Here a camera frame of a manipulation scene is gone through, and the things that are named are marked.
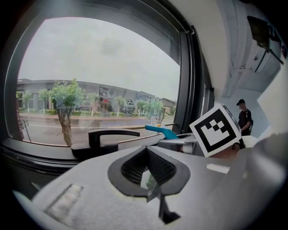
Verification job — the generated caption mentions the blue squeegee with brass blade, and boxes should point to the blue squeegee with brass blade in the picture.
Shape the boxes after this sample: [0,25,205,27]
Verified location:
[112,122,180,140]

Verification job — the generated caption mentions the person's right forearm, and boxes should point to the person's right forearm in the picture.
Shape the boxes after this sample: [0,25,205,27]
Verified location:
[211,134,274,160]

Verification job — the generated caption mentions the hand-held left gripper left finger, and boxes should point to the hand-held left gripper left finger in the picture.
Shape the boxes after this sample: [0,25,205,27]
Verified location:
[12,145,166,230]

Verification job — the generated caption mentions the sash window glass pane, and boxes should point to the sash window glass pane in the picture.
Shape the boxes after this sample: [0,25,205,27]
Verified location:
[17,17,181,146]

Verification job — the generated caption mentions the small items on floor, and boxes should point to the small items on floor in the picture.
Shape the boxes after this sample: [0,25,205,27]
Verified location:
[236,98,254,137]

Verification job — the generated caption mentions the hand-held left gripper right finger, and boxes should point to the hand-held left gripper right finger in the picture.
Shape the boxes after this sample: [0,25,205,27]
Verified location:
[146,133,288,230]

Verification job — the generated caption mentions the black window frame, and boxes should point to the black window frame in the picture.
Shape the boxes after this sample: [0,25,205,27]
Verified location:
[0,0,214,203]

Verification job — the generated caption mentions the black ceiling device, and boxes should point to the black ceiling device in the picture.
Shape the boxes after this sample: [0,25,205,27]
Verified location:
[247,15,284,74]

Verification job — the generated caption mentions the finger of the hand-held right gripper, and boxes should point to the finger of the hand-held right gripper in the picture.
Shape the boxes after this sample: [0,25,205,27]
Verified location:
[158,134,198,155]

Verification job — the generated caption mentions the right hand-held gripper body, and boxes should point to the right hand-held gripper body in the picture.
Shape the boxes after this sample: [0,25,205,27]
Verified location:
[189,103,243,158]

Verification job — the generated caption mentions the black window handle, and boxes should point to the black window handle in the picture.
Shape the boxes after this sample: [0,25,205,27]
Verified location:
[71,128,140,160]

